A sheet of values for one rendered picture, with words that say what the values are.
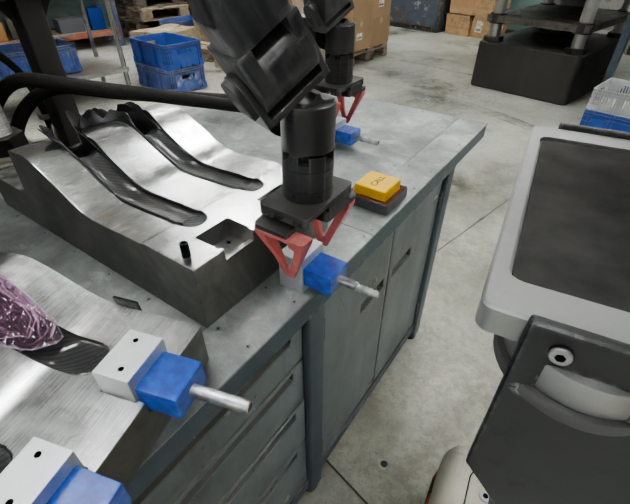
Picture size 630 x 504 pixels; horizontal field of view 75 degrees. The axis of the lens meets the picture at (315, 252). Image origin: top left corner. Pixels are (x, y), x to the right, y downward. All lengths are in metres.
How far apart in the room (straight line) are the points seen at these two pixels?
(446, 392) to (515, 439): 1.22
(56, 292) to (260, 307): 0.22
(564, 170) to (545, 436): 0.18
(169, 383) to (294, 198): 0.22
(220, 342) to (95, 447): 0.17
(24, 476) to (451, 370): 1.33
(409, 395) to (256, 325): 0.98
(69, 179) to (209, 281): 0.27
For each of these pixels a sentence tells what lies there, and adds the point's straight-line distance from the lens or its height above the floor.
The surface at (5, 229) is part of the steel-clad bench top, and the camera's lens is 0.82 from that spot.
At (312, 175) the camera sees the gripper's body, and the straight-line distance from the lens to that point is 0.43.
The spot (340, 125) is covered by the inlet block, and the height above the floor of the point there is 0.84.
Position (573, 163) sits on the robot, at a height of 1.04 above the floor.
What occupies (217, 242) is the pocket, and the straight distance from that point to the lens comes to 0.53.
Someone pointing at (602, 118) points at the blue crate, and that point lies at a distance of 3.58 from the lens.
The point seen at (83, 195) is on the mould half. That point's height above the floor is 0.90.
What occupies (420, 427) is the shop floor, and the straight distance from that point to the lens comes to 1.38.
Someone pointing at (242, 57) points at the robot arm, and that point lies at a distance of 0.36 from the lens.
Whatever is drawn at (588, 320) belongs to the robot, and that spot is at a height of 1.04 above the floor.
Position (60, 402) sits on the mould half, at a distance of 0.43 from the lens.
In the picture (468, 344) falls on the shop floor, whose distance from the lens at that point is 1.62.
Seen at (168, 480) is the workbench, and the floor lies 0.62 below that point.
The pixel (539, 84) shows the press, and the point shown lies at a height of 0.13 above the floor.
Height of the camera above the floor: 1.17
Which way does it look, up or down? 37 degrees down
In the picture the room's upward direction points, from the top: straight up
